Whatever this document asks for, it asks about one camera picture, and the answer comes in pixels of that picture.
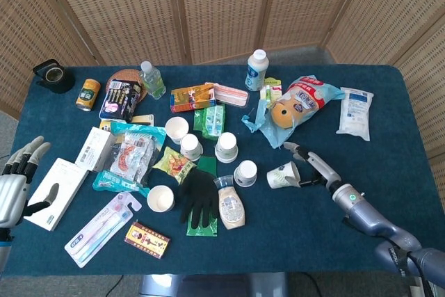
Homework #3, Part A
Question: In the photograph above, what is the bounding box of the toothbrush blister pack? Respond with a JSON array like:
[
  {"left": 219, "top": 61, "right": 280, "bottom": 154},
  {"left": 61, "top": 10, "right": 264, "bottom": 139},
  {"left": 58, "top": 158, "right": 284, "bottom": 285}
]
[{"left": 64, "top": 191, "right": 143, "bottom": 269}]

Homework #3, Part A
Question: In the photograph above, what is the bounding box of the yellow drink can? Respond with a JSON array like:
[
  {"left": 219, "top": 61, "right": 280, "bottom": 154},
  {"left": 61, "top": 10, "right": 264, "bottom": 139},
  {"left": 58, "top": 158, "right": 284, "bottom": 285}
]
[{"left": 75, "top": 78, "right": 102, "bottom": 113}]

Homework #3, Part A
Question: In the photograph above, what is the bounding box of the red yellow small box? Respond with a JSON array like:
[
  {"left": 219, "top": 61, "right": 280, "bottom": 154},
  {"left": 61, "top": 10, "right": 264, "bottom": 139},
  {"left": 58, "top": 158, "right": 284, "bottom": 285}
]
[{"left": 124, "top": 220, "right": 171, "bottom": 259}]

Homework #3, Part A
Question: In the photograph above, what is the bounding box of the beige sauce squeeze bottle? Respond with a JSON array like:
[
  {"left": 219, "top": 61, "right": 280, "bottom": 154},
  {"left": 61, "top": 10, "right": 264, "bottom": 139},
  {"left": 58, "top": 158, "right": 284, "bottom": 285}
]
[{"left": 213, "top": 174, "right": 248, "bottom": 230}]

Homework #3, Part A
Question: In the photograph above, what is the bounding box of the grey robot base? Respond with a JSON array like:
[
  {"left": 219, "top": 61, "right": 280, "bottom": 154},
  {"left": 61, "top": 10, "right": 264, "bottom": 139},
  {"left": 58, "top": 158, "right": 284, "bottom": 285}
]
[{"left": 138, "top": 272, "right": 289, "bottom": 297}]

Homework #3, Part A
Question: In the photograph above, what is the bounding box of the small white carton box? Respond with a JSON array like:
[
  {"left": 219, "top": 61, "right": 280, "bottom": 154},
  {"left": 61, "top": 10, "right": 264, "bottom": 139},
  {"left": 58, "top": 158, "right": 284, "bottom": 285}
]
[{"left": 74, "top": 126, "right": 118, "bottom": 172}]

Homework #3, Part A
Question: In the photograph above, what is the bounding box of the black work glove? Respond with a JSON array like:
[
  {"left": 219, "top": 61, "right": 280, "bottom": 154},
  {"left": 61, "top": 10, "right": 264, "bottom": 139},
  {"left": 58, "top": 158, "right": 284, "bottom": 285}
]
[{"left": 179, "top": 168, "right": 220, "bottom": 228}]

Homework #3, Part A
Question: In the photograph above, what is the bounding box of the large flat white box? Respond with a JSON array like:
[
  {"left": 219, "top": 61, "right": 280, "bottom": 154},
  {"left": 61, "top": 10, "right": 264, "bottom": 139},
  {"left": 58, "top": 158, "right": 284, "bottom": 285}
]
[{"left": 23, "top": 157, "right": 90, "bottom": 232}]

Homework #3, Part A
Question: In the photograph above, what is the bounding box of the pink plastic case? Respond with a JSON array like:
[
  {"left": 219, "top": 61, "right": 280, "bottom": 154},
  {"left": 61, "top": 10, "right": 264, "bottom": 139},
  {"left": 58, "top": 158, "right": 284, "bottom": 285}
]
[{"left": 204, "top": 81, "right": 250, "bottom": 108}]

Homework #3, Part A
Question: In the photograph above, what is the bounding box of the clear bottle green liquid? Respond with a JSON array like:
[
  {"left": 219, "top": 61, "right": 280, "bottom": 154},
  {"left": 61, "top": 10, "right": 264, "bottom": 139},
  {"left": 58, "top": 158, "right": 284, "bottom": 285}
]
[{"left": 139, "top": 61, "right": 167, "bottom": 99}]

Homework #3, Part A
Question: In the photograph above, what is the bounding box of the black printed packet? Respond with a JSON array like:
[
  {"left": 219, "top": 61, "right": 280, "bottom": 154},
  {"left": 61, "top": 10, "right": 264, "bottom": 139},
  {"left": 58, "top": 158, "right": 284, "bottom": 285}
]
[{"left": 99, "top": 79, "right": 143, "bottom": 124}]

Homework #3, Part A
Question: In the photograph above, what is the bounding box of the blue bread bag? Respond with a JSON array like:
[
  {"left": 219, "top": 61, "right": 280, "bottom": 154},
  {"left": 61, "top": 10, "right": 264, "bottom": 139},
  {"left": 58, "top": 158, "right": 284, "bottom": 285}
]
[{"left": 241, "top": 74, "right": 345, "bottom": 150}]

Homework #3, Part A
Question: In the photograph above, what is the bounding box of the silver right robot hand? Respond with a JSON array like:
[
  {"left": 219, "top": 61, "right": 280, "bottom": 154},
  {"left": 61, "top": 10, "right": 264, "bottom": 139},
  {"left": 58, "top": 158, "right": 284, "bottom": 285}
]
[{"left": 284, "top": 141, "right": 343, "bottom": 193}]

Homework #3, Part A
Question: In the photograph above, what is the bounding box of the green wipes packet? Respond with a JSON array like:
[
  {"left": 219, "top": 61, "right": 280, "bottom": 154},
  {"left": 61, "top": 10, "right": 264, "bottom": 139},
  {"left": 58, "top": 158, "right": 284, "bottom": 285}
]
[{"left": 193, "top": 104, "right": 226, "bottom": 141}]

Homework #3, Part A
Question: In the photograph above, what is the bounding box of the white cotton pad pack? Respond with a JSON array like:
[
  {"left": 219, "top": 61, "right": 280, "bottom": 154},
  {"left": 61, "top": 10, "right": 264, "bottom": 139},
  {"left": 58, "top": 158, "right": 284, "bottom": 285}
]
[{"left": 335, "top": 86, "right": 375, "bottom": 142}]

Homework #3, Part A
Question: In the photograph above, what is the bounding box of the blue felt table cover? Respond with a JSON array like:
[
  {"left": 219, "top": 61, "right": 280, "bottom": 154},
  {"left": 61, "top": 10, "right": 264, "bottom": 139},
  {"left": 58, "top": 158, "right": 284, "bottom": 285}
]
[{"left": 2, "top": 63, "right": 445, "bottom": 277}]

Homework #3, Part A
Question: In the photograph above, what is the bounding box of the teal snack bag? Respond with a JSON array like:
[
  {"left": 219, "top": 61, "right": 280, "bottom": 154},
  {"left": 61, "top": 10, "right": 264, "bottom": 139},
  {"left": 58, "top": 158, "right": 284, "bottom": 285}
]
[{"left": 92, "top": 122, "right": 167, "bottom": 199}]

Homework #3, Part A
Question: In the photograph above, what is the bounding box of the white milk bottle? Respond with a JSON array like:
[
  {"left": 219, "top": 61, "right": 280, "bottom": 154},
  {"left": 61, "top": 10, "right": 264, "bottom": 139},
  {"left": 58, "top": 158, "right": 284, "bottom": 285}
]
[{"left": 244, "top": 49, "right": 268, "bottom": 92}]

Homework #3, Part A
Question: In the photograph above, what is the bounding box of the yellow card with black comb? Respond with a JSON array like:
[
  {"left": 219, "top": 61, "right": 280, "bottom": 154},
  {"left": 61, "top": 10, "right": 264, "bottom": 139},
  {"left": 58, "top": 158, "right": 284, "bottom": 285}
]
[{"left": 99, "top": 113, "right": 156, "bottom": 133}]

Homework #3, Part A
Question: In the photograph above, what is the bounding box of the round woven coaster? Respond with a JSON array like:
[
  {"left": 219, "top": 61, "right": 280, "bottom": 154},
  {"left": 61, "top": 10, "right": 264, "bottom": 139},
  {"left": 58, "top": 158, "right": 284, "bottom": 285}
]
[{"left": 106, "top": 68, "right": 149, "bottom": 103}]

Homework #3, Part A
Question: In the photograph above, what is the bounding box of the green glove package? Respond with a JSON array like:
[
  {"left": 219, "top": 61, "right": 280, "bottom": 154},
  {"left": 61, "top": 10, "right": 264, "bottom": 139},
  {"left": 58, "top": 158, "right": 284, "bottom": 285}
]
[{"left": 186, "top": 155, "right": 220, "bottom": 238}]

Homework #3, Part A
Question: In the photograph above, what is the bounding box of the green white small pack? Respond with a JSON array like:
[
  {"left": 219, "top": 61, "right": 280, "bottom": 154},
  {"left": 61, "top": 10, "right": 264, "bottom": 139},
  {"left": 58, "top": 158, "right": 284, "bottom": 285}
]
[{"left": 259, "top": 77, "right": 283, "bottom": 103}]

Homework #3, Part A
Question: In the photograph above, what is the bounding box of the woven bamboo folding screen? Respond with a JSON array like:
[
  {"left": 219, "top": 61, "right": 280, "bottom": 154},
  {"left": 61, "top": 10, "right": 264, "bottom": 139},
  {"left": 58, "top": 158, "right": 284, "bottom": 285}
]
[{"left": 0, "top": 0, "right": 445, "bottom": 207}]

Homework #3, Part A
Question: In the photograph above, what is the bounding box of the yellow green snack packet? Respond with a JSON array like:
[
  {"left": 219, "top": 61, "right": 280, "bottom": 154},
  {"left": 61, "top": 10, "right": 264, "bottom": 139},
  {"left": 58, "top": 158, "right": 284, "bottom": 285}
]
[{"left": 152, "top": 146, "right": 197, "bottom": 186}]

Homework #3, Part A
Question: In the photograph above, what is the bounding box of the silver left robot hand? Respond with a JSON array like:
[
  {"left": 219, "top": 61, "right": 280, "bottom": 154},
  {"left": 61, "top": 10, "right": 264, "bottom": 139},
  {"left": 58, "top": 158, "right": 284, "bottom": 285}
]
[{"left": 0, "top": 136, "right": 60, "bottom": 229}]

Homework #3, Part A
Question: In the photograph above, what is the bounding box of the black floor cable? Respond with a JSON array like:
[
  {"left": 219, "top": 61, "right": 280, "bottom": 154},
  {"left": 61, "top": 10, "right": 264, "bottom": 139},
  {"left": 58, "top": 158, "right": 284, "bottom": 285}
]
[
  {"left": 305, "top": 272, "right": 323, "bottom": 297},
  {"left": 109, "top": 274, "right": 124, "bottom": 297}
]

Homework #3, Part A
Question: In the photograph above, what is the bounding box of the clear shrimp snack bag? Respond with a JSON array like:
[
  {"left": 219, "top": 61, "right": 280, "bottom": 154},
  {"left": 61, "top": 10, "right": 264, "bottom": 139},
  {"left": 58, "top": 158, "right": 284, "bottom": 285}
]
[{"left": 109, "top": 129, "right": 159, "bottom": 186}]

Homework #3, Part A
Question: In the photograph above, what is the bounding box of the orange cardboard box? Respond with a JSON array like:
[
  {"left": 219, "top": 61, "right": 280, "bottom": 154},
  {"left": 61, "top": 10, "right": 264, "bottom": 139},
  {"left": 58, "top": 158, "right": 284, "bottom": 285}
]
[{"left": 170, "top": 83, "right": 217, "bottom": 113}]

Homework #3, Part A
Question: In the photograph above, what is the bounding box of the white paper cup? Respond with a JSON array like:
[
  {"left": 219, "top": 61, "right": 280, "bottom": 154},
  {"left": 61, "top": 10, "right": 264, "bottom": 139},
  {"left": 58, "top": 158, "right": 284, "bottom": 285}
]
[
  {"left": 164, "top": 116, "right": 190, "bottom": 145},
  {"left": 233, "top": 159, "right": 258, "bottom": 187},
  {"left": 214, "top": 131, "right": 239, "bottom": 163},
  {"left": 179, "top": 133, "right": 204, "bottom": 162},
  {"left": 147, "top": 184, "right": 175, "bottom": 213},
  {"left": 266, "top": 161, "right": 300, "bottom": 189}
]

